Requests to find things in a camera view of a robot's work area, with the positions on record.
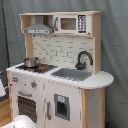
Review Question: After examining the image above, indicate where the red right stove knob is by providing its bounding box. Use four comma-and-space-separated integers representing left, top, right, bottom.
31, 81, 37, 88

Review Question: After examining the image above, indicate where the white wooden toy kitchen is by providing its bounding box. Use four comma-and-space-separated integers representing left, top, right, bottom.
7, 11, 114, 128

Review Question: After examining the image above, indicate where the grey cabinet door handle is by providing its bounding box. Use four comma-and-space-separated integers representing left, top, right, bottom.
47, 102, 51, 120

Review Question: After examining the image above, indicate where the white toy microwave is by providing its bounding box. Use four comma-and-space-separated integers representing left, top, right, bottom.
54, 15, 87, 33

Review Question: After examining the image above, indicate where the toy oven door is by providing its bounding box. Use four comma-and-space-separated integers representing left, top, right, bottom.
17, 91, 37, 123

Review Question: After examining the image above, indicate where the grey toy sink basin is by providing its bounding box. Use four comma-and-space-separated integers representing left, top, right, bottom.
52, 68, 92, 81

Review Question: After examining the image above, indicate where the black toy stovetop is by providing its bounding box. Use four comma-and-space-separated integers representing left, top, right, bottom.
18, 64, 55, 73

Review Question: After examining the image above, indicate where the red left stove knob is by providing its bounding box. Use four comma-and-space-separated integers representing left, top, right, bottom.
12, 77, 18, 82

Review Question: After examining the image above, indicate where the small metal toy pot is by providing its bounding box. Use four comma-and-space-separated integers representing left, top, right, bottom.
23, 57, 39, 68

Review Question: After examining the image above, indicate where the grey toy ice dispenser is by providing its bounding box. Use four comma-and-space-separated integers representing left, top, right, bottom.
54, 94, 70, 120

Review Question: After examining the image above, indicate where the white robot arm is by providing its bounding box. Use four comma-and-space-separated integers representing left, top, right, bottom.
0, 79, 36, 128

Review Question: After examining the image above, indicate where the red stove knob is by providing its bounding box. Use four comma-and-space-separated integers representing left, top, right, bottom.
12, 77, 18, 82
31, 81, 37, 88

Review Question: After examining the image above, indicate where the black toy faucet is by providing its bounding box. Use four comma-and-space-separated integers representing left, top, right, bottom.
75, 51, 93, 70

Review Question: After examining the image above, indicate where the grey toy range hood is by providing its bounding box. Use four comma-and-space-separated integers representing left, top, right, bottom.
24, 16, 52, 34

